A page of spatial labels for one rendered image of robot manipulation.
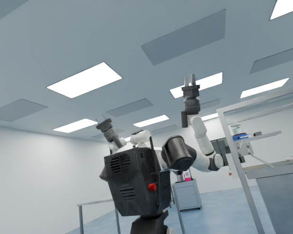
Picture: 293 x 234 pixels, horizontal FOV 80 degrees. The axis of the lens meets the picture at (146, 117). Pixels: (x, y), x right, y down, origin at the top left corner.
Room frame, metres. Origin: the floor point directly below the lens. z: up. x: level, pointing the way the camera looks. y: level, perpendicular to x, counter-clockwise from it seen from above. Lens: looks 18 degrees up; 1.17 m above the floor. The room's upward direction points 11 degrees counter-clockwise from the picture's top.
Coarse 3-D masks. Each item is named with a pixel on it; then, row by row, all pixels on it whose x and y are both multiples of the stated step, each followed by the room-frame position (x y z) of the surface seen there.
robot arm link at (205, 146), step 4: (204, 136) 1.00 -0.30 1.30; (200, 140) 1.01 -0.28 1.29; (204, 140) 1.00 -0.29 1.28; (208, 140) 1.02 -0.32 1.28; (200, 144) 1.03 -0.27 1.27; (204, 144) 1.02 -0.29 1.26; (208, 144) 1.02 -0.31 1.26; (200, 148) 1.05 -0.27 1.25; (204, 148) 1.03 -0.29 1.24; (208, 148) 1.02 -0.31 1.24; (212, 148) 1.03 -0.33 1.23; (204, 152) 1.04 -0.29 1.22; (208, 152) 1.03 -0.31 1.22; (212, 152) 1.04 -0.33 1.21; (208, 156) 1.04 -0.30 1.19; (212, 156) 1.02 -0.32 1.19
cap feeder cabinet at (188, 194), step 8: (176, 184) 5.46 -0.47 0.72; (184, 184) 5.39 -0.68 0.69; (192, 184) 5.33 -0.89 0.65; (176, 192) 5.47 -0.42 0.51; (184, 192) 5.40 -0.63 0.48; (192, 192) 5.34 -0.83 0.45; (184, 200) 5.42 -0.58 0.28; (192, 200) 5.35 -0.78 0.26; (200, 200) 5.71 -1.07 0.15; (184, 208) 5.44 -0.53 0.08
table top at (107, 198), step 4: (172, 184) 3.59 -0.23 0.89; (104, 196) 3.82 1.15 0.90; (108, 196) 3.62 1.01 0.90; (92, 200) 3.51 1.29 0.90; (96, 200) 3.33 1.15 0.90; (100, 200) 3.18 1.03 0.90; (104, 200) 3.10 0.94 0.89; (108, 200) 3.06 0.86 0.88; (112, 200) 3.04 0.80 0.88; (80, 204) 3.30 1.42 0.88; (84, 204) 3.26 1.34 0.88; (88, 204) 3.23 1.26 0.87
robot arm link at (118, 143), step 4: (112, 136) 1.22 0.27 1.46; (116, 136) 1.21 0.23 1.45; (108, 140) 1.23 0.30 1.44; (112, 140) 1.23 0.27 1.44; (116, 140) 1.20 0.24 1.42; (120, 140) 1.25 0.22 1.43; (124, 140) 1.26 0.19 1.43; (116, 144) 1.24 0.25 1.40; (120, 144) 1.21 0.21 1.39; (124, 144) 1.27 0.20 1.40; (116, 148) 1.24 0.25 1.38; (120, 148) 1.28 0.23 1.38
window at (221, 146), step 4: (232, 136) 7.49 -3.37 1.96; (216, 140) 7.69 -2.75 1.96; (220, 140) 7.64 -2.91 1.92; (224, 140) 7.59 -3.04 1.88; (212, 144) 7.75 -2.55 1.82; (216, 144) 7.70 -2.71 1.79; (220, 144) 7.65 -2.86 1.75; (224, 144) 7.61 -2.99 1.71; (216, 148) 7.72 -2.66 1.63; (220, 148) 7.67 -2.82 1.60; (224, 148) 7.62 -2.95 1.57; (228, 148) 7.57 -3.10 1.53; (216, 152) 7.73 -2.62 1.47; (220, 152) 7.68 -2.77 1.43; (224, 152) 7.64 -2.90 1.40; (228, 152) 7.59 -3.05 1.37; (224, 156) 7.65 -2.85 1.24; (240, 156) 7.47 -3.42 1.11; (224, 160) 7.67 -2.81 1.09; (240, 160) 7.48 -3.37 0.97; (244, 160) 7.44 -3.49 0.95; (224, 164) 7.68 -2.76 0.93
